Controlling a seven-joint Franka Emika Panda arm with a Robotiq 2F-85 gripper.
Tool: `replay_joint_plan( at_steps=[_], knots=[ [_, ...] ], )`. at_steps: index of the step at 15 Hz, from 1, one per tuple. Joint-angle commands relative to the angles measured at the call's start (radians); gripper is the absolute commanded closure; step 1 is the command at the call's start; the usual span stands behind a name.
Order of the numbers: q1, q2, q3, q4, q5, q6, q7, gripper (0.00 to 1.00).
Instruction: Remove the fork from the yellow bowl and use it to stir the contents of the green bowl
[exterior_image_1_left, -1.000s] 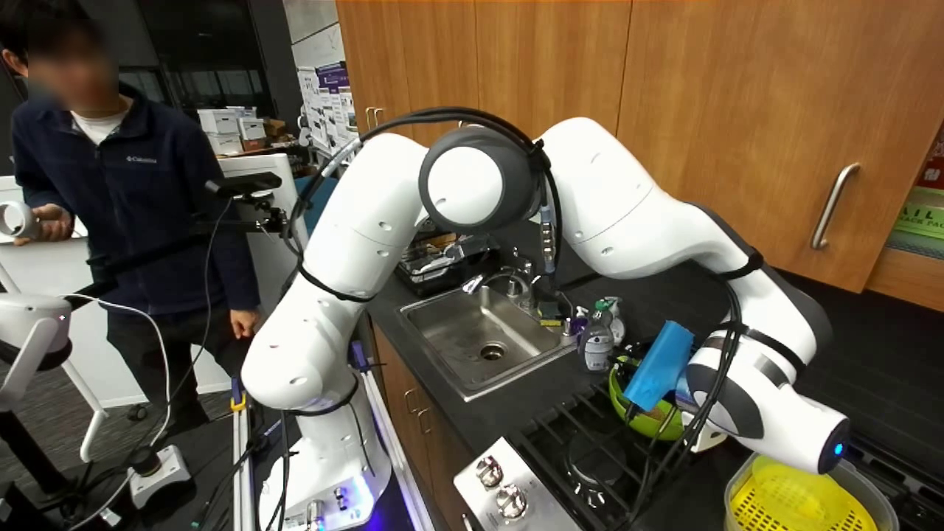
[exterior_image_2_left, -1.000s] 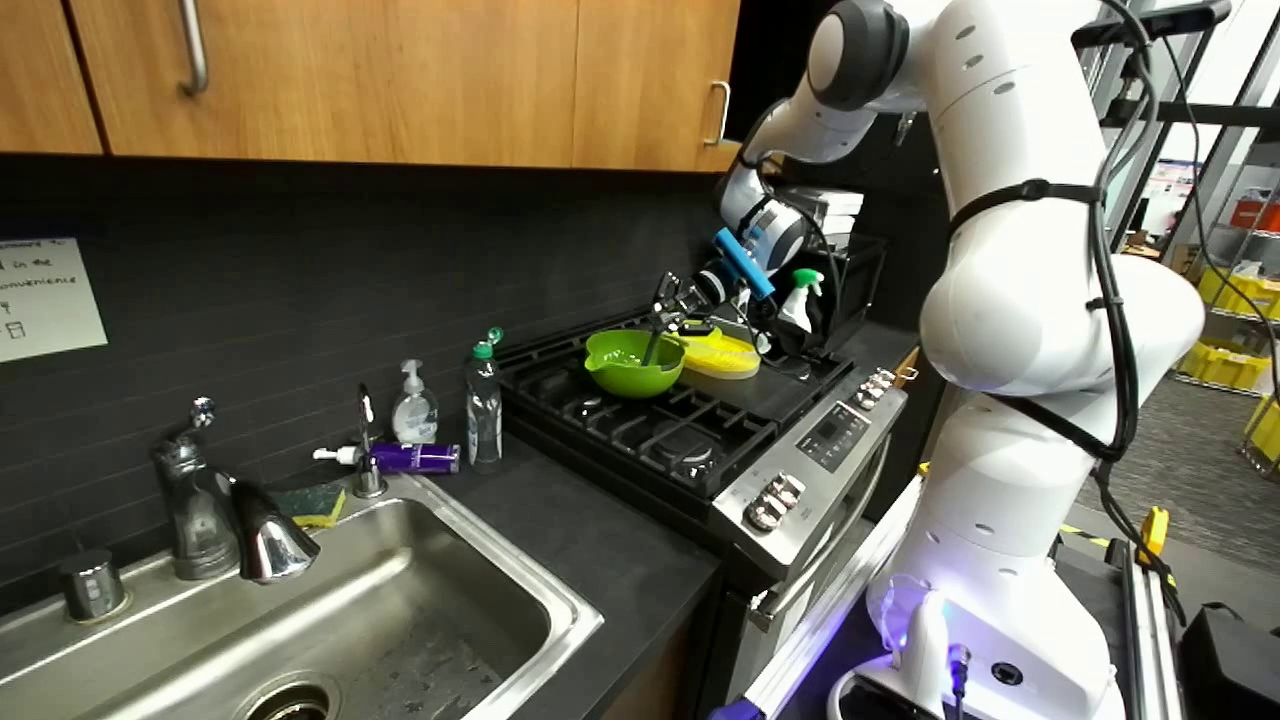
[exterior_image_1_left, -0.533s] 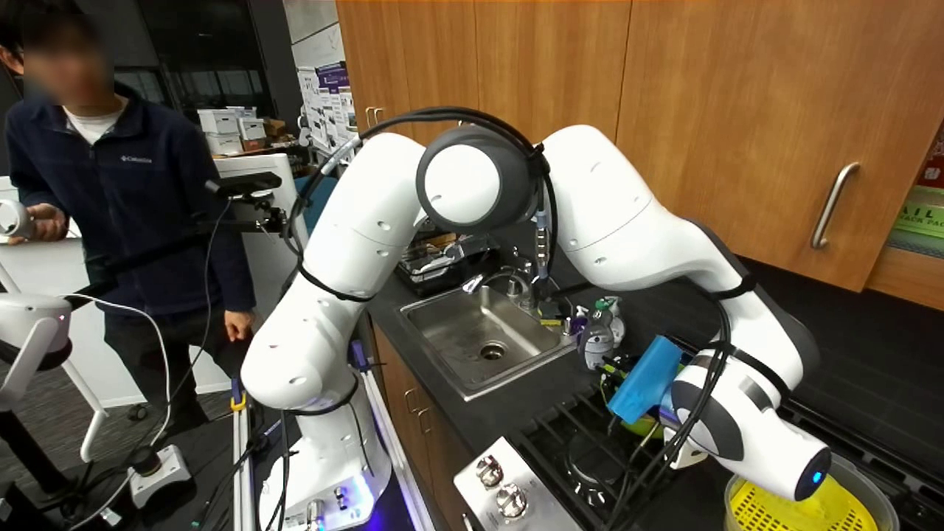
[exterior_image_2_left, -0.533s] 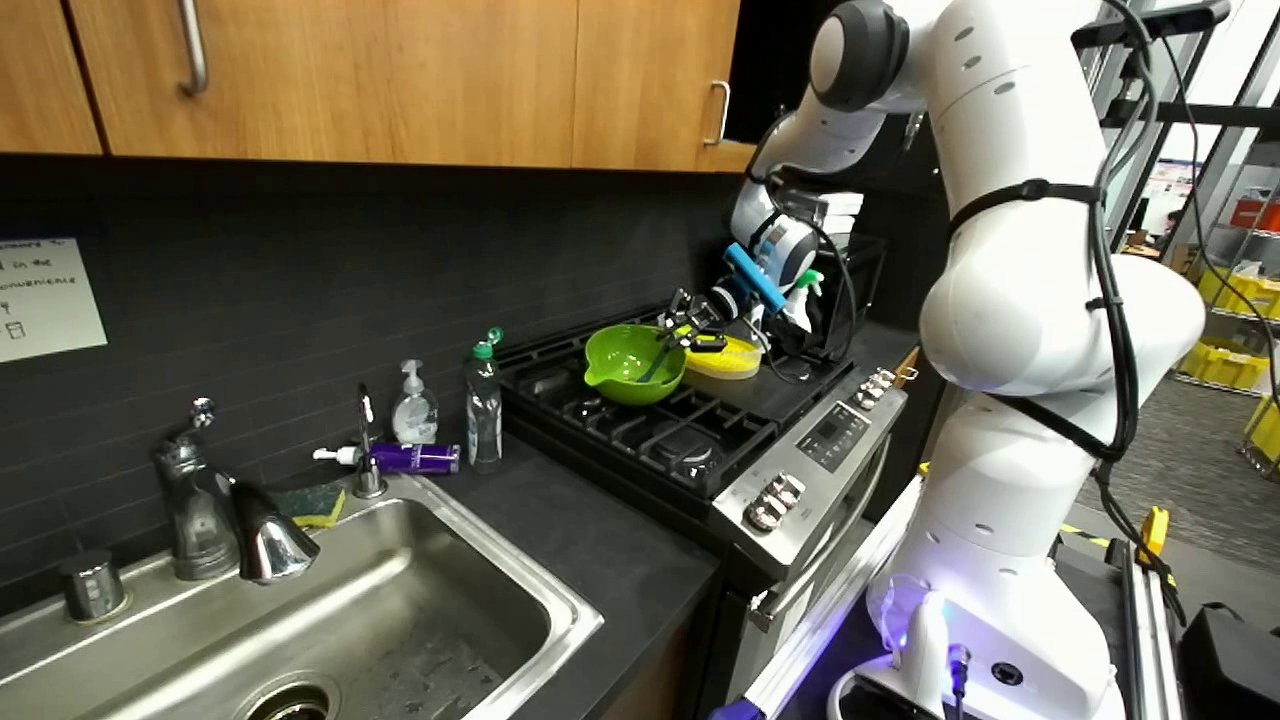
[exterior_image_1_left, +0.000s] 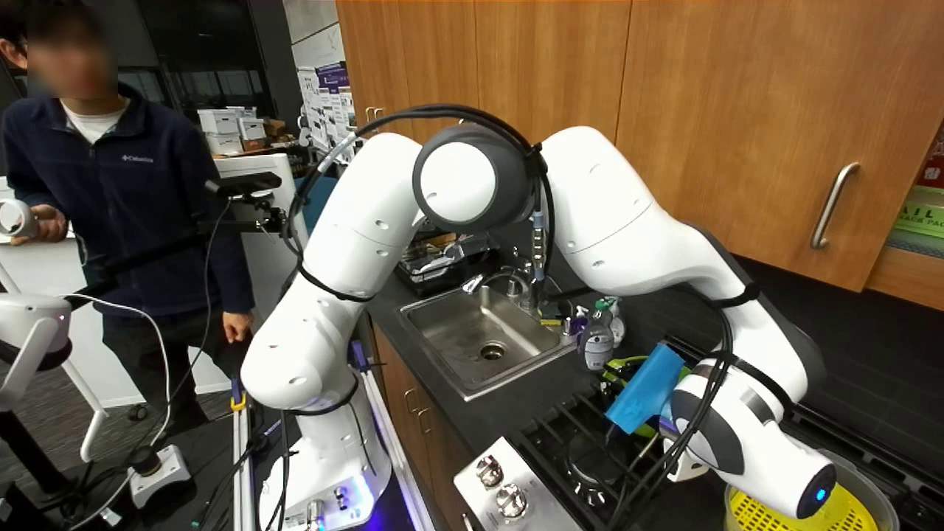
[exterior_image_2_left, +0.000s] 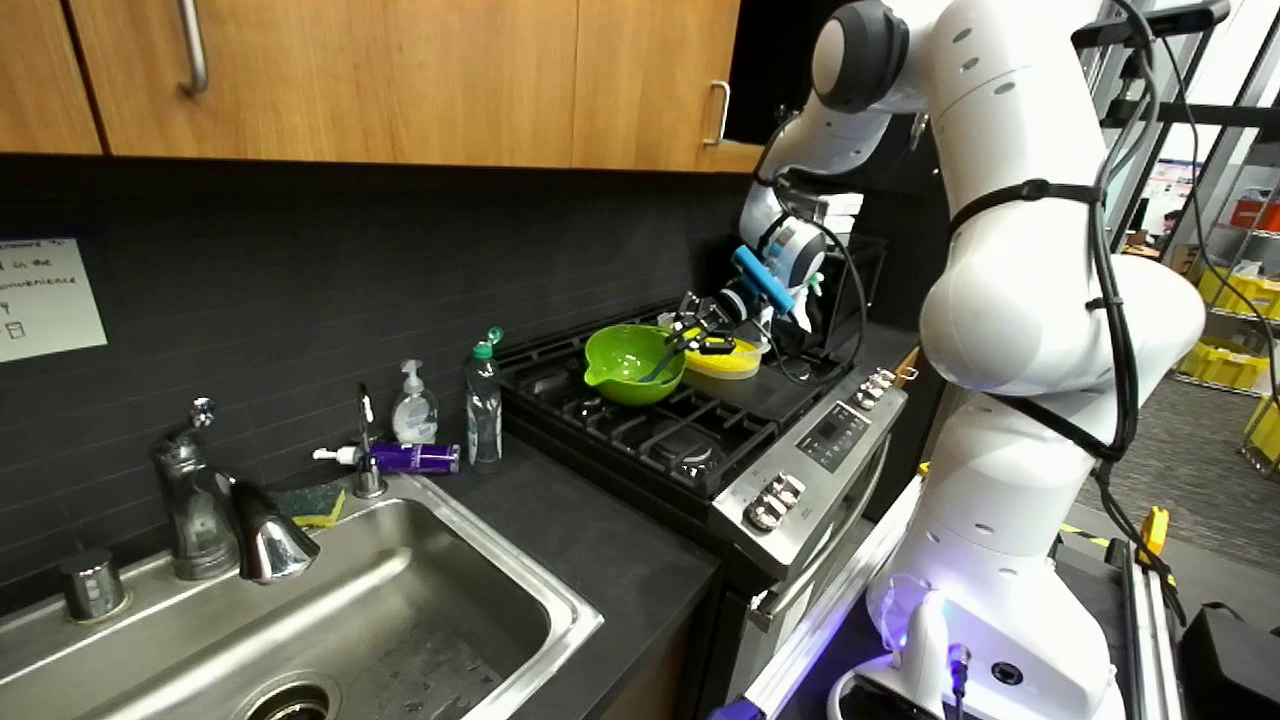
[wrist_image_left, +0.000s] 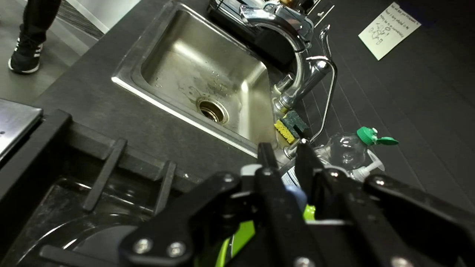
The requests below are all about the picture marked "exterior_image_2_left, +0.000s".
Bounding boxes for white paper sign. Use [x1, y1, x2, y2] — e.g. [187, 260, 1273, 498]
[0, 238, 112, 370]

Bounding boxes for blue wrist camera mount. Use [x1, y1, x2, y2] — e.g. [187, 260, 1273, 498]
[730, 241, 798, 322]

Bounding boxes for green plastic bowl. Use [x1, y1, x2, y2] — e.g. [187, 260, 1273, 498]
[580, 322, 693, 407]

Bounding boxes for stainless steel sink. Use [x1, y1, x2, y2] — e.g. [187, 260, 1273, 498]
[0, 472, 607, 720]

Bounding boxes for black wire rack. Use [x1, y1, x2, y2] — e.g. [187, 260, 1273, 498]
[745, 182, 894, 370]

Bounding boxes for black stove top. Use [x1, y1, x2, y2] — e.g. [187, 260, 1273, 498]
[491, 308, 931, 720]

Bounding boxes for yellow strainer bowl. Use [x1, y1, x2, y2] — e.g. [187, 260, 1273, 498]
[682, 329, 768, 388]

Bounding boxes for chrome sink cap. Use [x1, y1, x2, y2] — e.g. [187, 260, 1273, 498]
[59, 548, 132, 626]

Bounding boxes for aluminium rail with yellow clip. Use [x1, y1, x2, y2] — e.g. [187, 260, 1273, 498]
[1117, 499, 1191, 720]

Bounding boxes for green yellow sponge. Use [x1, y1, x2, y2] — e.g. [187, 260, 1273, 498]
[281, 482, 358, 531]

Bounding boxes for clear soap pump bottle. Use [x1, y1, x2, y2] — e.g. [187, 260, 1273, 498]
[388, 356, 446, 454]

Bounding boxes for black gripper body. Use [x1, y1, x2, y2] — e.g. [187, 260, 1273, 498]
[700, 264, 777, 345]

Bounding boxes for black case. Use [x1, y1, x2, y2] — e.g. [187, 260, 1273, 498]
[1176, 601, 1280, 720]

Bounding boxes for clear bottle green cap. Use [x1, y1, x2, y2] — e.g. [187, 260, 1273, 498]
[461, 326, 512, 472]

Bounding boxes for upright dish brush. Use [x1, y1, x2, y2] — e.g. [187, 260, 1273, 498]
[352, 382, 391, 506]

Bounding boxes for yellow storage crates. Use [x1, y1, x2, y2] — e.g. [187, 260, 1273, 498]
[1179, 258, 1280, 472]

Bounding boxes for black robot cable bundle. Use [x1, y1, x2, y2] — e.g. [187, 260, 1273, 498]
[1031, 0, 1154, 472]

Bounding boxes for wooden wall cabinets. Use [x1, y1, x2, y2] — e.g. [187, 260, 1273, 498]
[0, 0, 774, 182]

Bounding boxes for metal shelving rack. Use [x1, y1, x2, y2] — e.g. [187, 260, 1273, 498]
[1066, 0, 1280, 271]

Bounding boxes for chrome faucet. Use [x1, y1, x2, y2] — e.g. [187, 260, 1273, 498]
[149, 388, 324, 587]

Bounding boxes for silver cabinet handle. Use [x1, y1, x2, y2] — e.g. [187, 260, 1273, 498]
[172, 0, 216, 99]
[700, 78, 736, 154]

